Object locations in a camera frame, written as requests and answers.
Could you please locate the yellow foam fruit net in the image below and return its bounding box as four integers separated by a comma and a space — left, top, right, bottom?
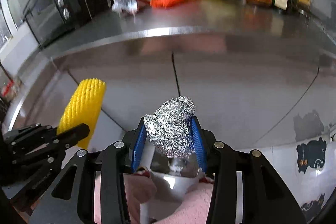
57, 79, 106, 149

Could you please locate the aluminium foil ball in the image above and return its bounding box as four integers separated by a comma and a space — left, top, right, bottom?
143, 96, 195, 158

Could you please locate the black trash bin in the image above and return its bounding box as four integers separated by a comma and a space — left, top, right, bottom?
140, 150, 215, 224

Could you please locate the crumpled foil wrapper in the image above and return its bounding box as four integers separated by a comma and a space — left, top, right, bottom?
112, 0, 138, 15

